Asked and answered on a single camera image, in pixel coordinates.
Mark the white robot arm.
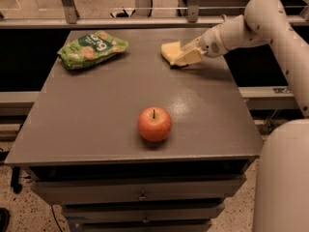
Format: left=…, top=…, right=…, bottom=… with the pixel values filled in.
left=169, top=0, right=309, bottom=232

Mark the green snack bag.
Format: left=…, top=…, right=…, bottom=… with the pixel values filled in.
left=57, top=31, right=128, bottom=71

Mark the red apple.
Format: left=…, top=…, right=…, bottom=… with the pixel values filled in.
left=137, top=106, right=172, bottom=142

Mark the grey metal railing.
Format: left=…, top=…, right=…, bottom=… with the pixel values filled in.
left=0, top=0, right=308, bottom=29

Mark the yellow sponge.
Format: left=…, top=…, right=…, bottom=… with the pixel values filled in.
left=160, top=42, right=183, bottom=65

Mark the grey drawer cabinet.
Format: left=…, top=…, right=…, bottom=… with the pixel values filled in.
left=7, top=29, right=263, bottom=232

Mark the black shoe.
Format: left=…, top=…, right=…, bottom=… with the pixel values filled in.
left=0, top=208, right=10, bottom=232

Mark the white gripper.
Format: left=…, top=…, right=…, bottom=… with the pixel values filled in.
left=170, top=25, right=228, bottom=67

